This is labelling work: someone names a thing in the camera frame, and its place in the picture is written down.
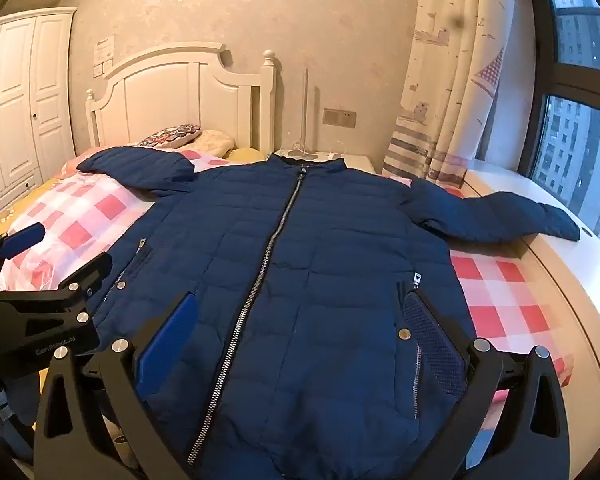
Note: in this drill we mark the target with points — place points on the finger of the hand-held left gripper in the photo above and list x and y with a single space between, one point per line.
22 240
87 272

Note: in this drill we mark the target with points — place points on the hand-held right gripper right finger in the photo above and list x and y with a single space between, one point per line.
437 345

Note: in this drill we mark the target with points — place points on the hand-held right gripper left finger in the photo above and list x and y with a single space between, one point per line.
167 340

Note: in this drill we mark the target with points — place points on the navy blue puffer jacket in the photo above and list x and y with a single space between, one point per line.
305 285

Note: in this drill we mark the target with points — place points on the red white checkered blanket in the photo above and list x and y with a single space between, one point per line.
80 220

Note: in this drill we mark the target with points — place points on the white wardrobe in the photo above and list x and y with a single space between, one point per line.
15 110

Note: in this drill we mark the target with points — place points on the patterned pillow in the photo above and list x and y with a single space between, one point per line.
172 135

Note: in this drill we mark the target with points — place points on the cream pillow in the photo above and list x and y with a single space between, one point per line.
212 142

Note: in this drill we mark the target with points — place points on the white window sill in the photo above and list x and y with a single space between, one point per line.
520 177

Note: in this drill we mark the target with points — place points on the white bed headboard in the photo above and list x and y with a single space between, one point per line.
180 95

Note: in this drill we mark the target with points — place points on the white nightstand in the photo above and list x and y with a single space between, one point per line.
350 162

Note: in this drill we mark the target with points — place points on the dark framed window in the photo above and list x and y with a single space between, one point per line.
575 150

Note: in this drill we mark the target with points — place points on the printed curtain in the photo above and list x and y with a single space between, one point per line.
445 85

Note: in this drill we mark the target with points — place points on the white pole stand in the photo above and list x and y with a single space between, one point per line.
306 110

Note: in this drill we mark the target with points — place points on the wall switch panel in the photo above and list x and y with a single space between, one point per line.
339 117

